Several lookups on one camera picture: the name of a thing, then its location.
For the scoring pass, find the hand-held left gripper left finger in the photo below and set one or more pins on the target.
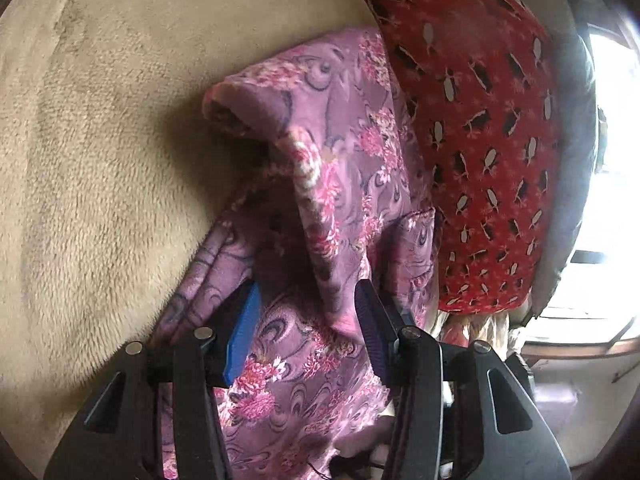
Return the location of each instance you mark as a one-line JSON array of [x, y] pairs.
[[245, 330]]

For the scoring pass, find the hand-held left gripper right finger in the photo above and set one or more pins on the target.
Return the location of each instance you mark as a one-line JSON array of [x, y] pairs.
[[372, 332]]

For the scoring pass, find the purple floral garment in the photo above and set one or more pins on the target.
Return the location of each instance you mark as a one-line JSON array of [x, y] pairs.
[[320, 210]]

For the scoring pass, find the pale crumpled cloth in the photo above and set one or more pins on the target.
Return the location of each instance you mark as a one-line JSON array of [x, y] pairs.
[[480, 325]]

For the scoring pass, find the red patterned pillow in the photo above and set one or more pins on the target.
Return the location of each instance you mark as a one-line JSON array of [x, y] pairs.
[[475, 135]]

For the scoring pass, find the beige fleece blanket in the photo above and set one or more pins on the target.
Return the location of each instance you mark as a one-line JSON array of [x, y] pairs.
[[100, 160]]

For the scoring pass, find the grey pillow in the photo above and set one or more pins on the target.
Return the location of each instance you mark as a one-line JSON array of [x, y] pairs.
[[570, 210]]

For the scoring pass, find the window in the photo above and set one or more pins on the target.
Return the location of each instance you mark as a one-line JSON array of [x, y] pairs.
[[615, 160]]

